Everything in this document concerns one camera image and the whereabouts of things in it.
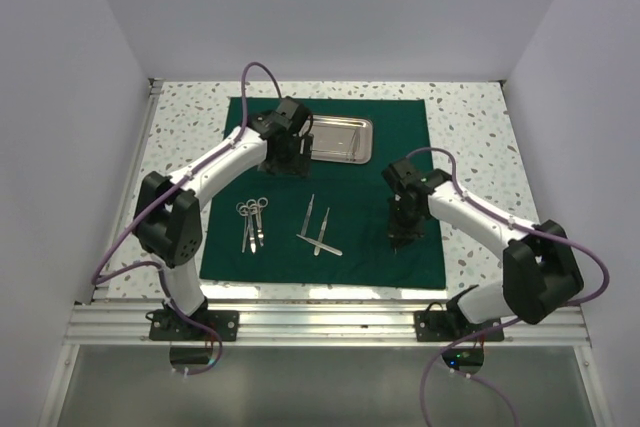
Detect steel scalpel handle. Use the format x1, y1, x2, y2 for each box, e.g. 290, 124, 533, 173
300, 194, 315, 237
296, 234, 343, 256
313, 207, 330, 257

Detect steel scissors small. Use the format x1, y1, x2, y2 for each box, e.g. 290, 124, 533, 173
247, 197, 269, 253

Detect steel scissors large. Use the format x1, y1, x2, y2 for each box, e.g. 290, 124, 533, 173
236, 202, 256, 253

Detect green surgical cloth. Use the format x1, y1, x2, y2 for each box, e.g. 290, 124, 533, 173
200, 99, 446, 290

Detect steel forceps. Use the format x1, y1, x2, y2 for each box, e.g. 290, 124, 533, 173
345, 128, 369, 164

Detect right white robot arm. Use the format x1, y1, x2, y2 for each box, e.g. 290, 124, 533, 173
382, 164, 584, 340

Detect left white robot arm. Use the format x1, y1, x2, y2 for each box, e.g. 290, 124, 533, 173
132, 115, 313, 340

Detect steel instrument tray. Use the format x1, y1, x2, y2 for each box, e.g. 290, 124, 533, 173
311, 115, 374, 165

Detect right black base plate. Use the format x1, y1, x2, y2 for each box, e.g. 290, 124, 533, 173
413, 302, 505, 342

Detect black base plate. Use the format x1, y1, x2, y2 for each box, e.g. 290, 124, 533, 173
413, 302, 505, 342
145, 307, 240, 342

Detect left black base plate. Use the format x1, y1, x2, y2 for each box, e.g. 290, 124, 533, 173
145, 307, 240, 342

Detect aluminium mounting rail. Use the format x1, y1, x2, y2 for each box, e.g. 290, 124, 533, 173
63, 301, 591, 347

